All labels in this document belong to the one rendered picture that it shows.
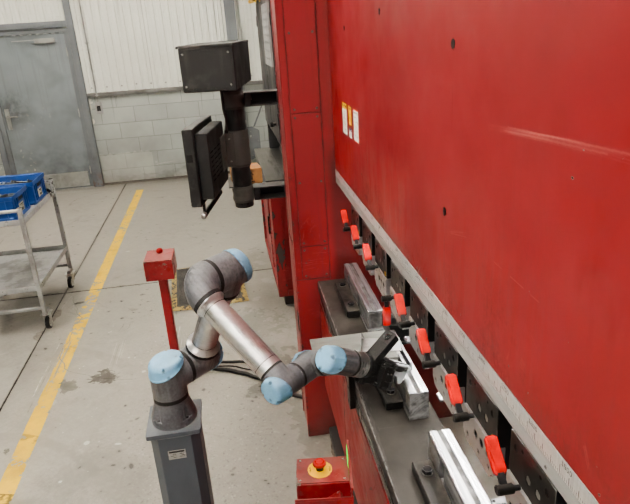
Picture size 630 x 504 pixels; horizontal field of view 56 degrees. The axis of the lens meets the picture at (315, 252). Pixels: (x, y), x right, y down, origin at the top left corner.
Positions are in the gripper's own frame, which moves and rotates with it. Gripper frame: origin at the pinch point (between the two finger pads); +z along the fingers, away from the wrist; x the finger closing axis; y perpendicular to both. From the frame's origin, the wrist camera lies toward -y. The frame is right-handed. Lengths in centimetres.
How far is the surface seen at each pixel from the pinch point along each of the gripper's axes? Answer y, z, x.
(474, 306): -26, -51, 48
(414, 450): 18.8, -6.7, 17.3
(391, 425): 17.2, -4.1, 5.1
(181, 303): 59, 92, -294
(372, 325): -2.7, 24.9, -41.0
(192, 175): -34, -20, -134
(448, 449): 11.6, -12.5, 30.5
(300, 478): 39.3, -23.3, -4.1
